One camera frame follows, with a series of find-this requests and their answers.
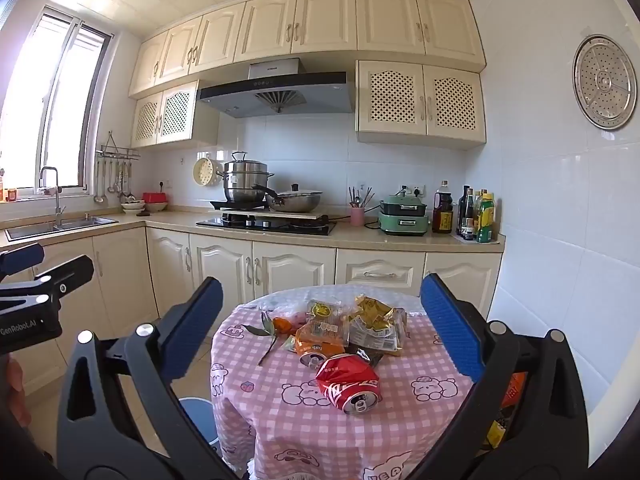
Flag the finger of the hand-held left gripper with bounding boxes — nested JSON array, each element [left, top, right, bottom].
[[0, 242, 45, 281], [0, 255, 95, 317]]

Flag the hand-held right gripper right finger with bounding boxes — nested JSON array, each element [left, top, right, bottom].
[[406, 273, 590, 480]]

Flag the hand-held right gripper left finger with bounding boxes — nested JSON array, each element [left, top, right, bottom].
[[56, 276, 241, 480]]

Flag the gold plastic package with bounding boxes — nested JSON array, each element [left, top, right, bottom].
[[347, 295, 408, 357]]

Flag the tangerine peel with leaves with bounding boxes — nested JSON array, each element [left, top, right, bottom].
[[247, 311, 293, 366]]

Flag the light blue plastic bucket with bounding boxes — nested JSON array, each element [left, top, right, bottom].
[[178, 397, 223, 461]]

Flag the crushed red drink can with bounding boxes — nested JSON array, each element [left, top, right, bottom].
[[315, 353, 383, 416]]

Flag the clear wrapper with yellow label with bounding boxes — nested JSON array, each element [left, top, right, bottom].
[[306, 300, 347, 322]]

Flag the person's left hand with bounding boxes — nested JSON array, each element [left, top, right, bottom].
[[6, 357, 25, 413]]

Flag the steel kitchen sink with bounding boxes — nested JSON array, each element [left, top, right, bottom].
[[5, 215, 119, 241]]

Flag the steel sink faucet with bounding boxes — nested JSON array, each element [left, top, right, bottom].
[[39, 166, 67, 226]]

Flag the orange plastic bag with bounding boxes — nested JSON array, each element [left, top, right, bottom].
[[482, 372, 528, 451]]

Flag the round table pink checkered cloth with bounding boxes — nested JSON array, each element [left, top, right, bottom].
[[210, 285, 481, 480]]

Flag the green and yellow oil bottle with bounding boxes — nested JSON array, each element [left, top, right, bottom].
[[476, 192, 496, 244]]

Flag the large dark soy sauce bottle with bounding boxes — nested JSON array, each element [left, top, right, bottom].
[[431, 180, 454, 234]]

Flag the green electric cooker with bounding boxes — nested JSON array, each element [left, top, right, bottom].
[[377, 197, 431, 237]]

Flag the black gas stove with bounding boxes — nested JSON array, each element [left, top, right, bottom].
[[196, 213, 337, 237]]

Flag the black induction cooker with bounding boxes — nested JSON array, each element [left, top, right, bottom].
[[209, 200, 273, 212]]

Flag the pink chopstick holder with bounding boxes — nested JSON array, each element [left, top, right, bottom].
[[348, 185, 375, 227]]

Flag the kitchen window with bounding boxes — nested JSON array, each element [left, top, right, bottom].
[[0, 5, 115, 196]]

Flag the steel steamer pot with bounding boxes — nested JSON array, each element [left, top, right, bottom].
[[216, 151, 275, 204]]

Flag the cream round steamer basket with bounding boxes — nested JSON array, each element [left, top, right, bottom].
[[192, 156, 223, 184]]

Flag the steel wok with lid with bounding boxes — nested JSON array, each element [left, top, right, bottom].
[[252, 183, 324, 213]]

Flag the small cream lattice cabinet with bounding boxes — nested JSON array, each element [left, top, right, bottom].
[[131, 80, 221, 150]]

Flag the wide cream lattice cabinet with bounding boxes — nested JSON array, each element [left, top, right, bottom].
[[356, 60, 487, 151]]

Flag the grey range hood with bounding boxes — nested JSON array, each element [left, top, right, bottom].
[[196, 57, 355, 119]]

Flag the round steel steamer plate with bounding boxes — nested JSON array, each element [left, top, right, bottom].
[[572, 35, 638, 131]]

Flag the wall rack with steel ladles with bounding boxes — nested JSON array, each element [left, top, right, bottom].
[[95, 132, 141, 206]]

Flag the cream upper wall cabinets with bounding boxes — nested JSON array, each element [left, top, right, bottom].
[[128, 0, 487, 98]]

